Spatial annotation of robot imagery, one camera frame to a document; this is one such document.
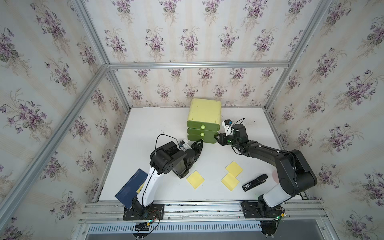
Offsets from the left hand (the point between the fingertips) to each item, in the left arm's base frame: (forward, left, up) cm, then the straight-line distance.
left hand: (205, 142), depth 94 cm
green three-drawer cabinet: (+5, +2, +17) cm, 18 cm away
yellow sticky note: (-22, +7, -5) cm, 23 cm away
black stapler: (-24, -27, +1) cm, 37 cm away
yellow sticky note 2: (-15, -17, -6) cm, 24 cm away
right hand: (+2, -8, +5) cm, 9 cm away
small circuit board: (-43, +33, -8) cm, 55 cm away
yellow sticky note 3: (-23, -13, -5) cm, 27 cm away
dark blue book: (-28, +43, -5) cm, 52 cm away
